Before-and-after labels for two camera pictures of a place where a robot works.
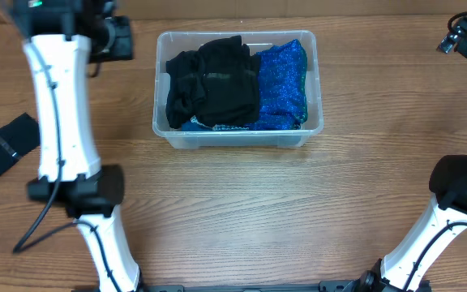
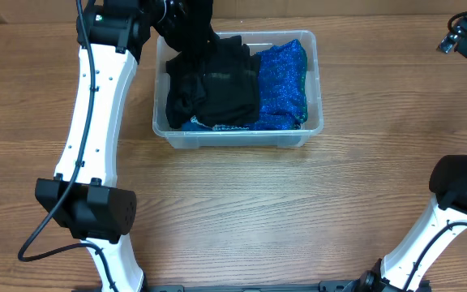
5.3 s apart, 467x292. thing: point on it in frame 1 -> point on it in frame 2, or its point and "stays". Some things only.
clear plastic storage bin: [220, 90] stays
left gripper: [121, 37] -> [198, 31]
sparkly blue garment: [283, 104] stays
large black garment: [232, 80] stays
